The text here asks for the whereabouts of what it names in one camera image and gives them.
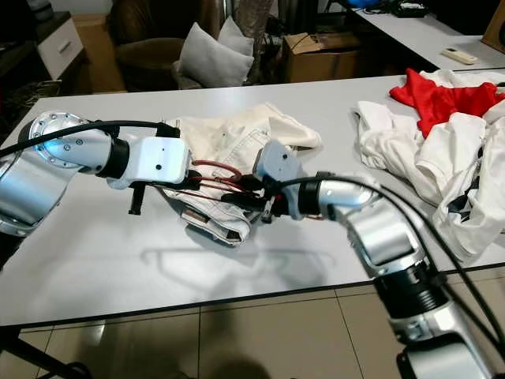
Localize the open cardboard box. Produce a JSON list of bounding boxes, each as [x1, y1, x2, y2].
[[282, 32, 360, 84]]

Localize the wooden speaker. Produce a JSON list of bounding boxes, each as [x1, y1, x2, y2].
[[481, 0, 505, 56]]

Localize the white crumpled garment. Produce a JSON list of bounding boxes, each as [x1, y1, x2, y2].
[[355, 100, 455, 171]]

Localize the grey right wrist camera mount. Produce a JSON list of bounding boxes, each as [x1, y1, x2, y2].
[[254, 141, 301, 184]]

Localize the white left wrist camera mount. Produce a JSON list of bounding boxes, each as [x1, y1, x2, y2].
[[126, 136, 192, 190]]

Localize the white table black legs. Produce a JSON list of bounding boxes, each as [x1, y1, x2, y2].
[[0, 69, 505, 326]]

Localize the red wire hanger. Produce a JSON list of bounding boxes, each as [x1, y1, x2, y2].
[[181, 159, 265, 208]]

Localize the black cabinet white drawer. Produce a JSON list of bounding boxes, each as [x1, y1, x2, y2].
[[0, 12, 84, 88]]

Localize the white remote control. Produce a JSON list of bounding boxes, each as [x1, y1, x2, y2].
[[442, 47, 480, 66]]

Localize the red crumpled garment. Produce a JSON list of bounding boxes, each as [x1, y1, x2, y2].
[[389, 68, 505, 139]]

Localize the grey pillow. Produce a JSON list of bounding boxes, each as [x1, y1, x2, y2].
[[178, 22, 253, 89], [217, 16, 255, 56]]

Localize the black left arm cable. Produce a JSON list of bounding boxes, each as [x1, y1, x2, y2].
[[0, 119, 178, 155]]

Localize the brown armchair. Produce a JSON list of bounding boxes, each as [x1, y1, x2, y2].
[[110, 0, 222, 92]]

